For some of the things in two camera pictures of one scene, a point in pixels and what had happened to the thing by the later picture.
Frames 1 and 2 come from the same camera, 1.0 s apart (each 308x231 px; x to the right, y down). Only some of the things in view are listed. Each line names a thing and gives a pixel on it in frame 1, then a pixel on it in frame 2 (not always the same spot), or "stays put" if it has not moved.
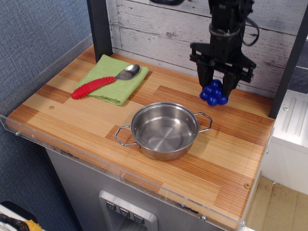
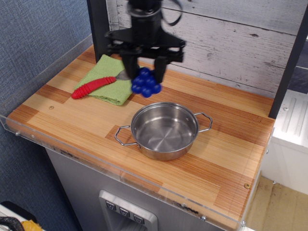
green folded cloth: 117,91 stays put
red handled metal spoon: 129,72 stays put
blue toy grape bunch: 213,94 -> 146,83
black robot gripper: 225,52 -> 145,37
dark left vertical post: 99,23 stays put
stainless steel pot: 164,131 stays put
